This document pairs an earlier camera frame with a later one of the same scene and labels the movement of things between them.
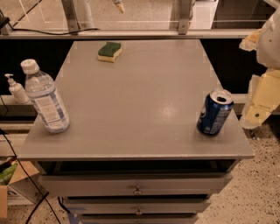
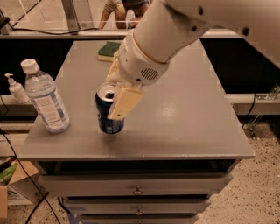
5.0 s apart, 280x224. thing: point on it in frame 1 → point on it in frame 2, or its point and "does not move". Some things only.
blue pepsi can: x=214 y=112 → x=104 y=101
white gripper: x=269 y=46 → x=139 y=65
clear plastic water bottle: x=45 y=98 does not move
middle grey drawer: x=137 y=206 does not move
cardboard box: x=25 y=188 does not move
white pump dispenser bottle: x=17 y=90 does not move
